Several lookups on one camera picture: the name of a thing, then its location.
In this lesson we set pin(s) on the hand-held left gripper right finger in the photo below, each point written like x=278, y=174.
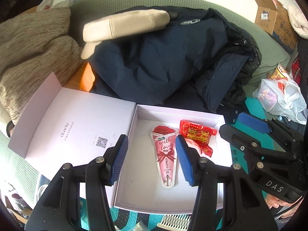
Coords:
x=184, y=158

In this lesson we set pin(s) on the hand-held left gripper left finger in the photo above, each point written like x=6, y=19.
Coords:
x=119, y=158

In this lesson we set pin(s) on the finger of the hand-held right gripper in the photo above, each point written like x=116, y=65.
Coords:
x=252, y=122
x=231, y=134

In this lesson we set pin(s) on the pink cone-shaped packet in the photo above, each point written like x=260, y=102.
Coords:
x=166, y=154

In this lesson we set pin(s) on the red candy packet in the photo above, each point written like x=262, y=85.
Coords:
x=199, y=134

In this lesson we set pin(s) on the white cardboard box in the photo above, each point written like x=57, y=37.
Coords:
x=72, y=115

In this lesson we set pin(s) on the cream hair comb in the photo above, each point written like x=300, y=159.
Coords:
x=173, y=222

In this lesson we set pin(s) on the person's right hand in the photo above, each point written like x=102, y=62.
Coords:
x=279, y=209

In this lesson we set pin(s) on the orange snack packet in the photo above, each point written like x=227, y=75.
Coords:
x=279, y=72

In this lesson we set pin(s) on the teal patterned mat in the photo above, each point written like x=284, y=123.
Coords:
x=154, y=219

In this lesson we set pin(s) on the red plaid cloth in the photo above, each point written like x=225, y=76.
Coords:
x=295, y=69

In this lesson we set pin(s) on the green sofa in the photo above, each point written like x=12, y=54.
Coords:
x=272, y=50

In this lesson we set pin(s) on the navy jacket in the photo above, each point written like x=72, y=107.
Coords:
x=156, y=60

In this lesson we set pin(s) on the open brown cardboard box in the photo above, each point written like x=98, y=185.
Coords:
x=276, y=21

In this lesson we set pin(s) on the white fleece cloth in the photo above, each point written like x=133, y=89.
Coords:
x=298, y=21

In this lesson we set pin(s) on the brown knitted blanket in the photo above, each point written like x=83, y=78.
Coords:
x=31, y=48

